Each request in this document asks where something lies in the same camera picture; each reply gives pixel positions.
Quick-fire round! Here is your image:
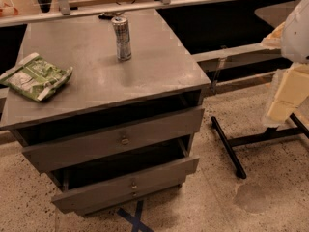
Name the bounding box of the silver redbull can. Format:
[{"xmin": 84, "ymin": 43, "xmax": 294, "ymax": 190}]
[{"xmin": 111, "ymin": 16, "xmax": 131, "ymax": 61}]

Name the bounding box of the small black object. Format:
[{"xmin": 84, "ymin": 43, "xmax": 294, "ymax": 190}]
[{"xmin": 98, "ymin": 12, "xmax": 122, "ymax": 20}]

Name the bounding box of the upper grey drawer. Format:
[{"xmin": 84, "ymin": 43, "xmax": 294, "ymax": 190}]
[{"xmin": 22, "ymin": 106, "xmax": 204, "ymax": 172}]

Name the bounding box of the orange white object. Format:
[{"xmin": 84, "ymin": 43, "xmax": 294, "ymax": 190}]
[{"xmin": 0, "ymin": 0, "xmax": 18, "ymax": 17}]

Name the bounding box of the grey drawer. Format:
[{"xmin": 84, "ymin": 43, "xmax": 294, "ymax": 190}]
[
  {"xmin": 22, "ymin": 106, "xmax": 204, "ymax": 172},
  {"xmin": 52, "ymin": 156, "xmax": 199, "ymax": 216}
]

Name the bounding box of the lower grey drawer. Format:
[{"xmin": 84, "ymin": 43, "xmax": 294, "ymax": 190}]
[{"xmin": 52, "ymin": 156, "xmax": 199, "ymax": 216}]

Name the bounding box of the green chip bag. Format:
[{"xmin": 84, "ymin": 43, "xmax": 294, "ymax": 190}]
[{"xmin": 0, "ymin": 53, "xmax": 73, "ymax": 102}]

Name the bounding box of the black metal stand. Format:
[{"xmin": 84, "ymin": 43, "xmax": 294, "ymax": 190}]
[{"xmin": 211, "ymin": 114, "xmax": 309, "ymax": 179}]

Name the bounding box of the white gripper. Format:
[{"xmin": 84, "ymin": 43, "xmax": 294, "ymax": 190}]
[{"xmin": 261, "ymin": 0, "xmax": 309, "ymax": 124}]

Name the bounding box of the grey drawer cabinet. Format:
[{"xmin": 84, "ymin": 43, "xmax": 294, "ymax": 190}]
[{"xmin": 0, "ymin": 8, "xmax": 212, "ymax": 217}]

